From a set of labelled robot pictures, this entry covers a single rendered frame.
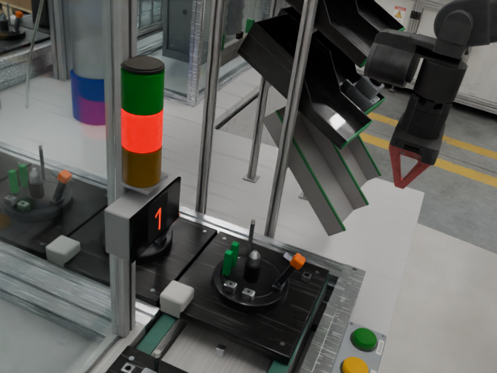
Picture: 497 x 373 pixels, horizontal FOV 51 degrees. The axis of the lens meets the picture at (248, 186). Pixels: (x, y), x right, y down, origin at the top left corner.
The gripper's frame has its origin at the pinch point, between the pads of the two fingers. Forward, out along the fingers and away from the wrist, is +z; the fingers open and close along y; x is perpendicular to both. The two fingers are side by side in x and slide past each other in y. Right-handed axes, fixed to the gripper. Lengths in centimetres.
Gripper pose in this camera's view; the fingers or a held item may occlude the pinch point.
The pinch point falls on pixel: (400, 182)
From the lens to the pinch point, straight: 82.7
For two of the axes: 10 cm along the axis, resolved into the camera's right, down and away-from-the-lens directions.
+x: 9.0, 3.4, -2.6
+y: -4.0, 4.5, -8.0
